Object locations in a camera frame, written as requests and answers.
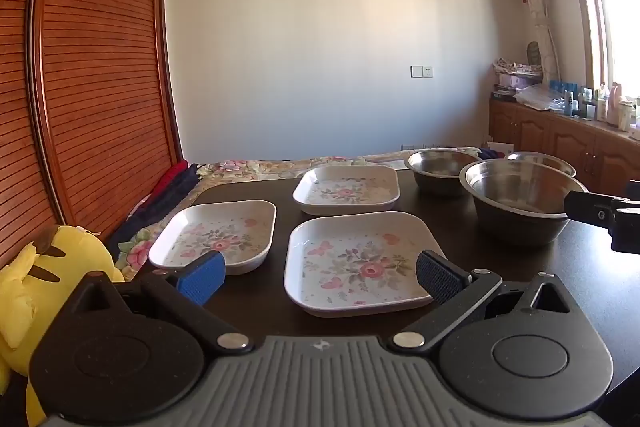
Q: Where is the row of toiletry bottles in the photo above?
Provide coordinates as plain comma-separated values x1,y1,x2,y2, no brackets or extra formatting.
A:
549,81,640,134

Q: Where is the wooden cabinet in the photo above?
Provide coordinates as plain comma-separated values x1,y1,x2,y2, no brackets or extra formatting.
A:
487,99,640,202

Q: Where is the yellow plush toy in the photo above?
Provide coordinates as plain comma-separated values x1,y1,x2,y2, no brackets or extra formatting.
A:
0,224,126,427

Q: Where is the red cloth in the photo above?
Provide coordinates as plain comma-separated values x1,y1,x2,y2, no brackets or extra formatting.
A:
149,161,191,204

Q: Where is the large floral square plate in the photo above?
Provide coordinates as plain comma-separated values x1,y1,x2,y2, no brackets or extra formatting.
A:
284,211,448,319

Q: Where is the large stainless steel bowl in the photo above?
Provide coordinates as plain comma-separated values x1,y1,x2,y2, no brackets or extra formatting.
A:
460,159,590,248

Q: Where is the printed cloth pile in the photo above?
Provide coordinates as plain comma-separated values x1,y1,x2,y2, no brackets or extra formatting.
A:
492,57,544,78

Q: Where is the wooden louvered wardrobe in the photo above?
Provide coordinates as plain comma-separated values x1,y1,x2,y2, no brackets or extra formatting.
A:
0,0,185,268

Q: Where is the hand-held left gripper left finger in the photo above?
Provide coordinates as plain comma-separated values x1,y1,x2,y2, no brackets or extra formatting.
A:
65,251,253,355

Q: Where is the floral blanket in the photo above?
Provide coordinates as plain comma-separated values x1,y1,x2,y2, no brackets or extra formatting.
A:
116,149,481,283

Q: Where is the stack of boxes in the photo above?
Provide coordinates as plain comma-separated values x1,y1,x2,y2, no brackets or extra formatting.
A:
491,74,542,102

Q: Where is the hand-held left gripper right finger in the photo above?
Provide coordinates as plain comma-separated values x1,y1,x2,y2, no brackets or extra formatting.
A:
390,250,576,355

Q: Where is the window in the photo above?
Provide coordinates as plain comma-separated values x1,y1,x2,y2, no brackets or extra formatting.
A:
554,0,640,130

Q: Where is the clear plastic bag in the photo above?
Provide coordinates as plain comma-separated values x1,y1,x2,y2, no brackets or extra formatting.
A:
514,82,572,112

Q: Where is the dark blue cloth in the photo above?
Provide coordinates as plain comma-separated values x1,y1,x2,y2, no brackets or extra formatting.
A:
107,164,202,254

